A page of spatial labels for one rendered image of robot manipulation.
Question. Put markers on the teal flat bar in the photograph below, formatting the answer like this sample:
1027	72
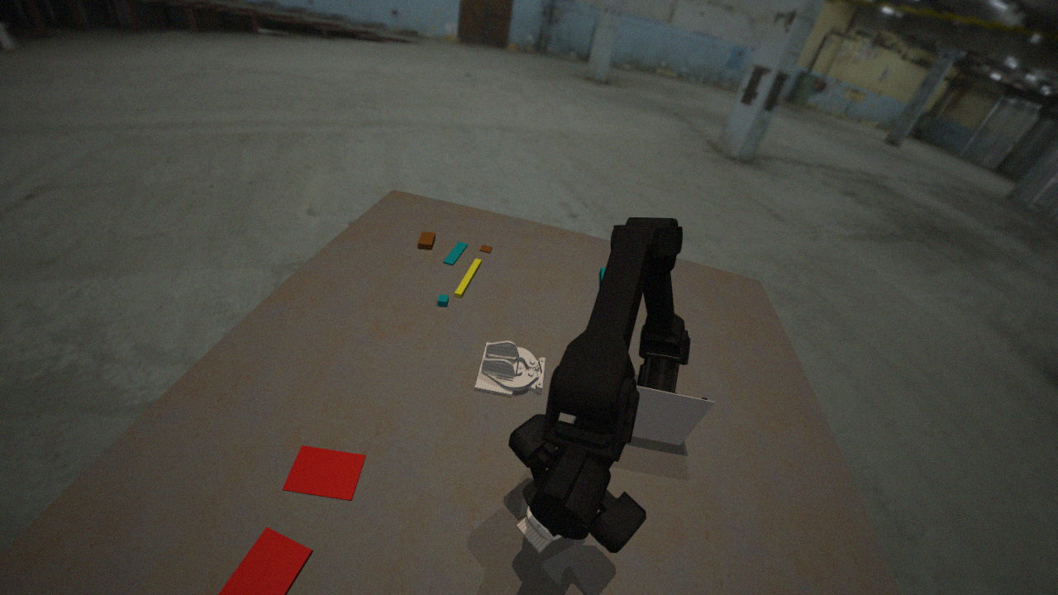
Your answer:
455	253

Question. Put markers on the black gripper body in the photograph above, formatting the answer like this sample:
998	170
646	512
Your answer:
621	516

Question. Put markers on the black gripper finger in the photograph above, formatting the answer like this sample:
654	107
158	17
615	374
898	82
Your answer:
536	466
594	521

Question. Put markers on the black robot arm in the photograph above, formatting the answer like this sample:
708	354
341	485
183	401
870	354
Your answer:
595	378

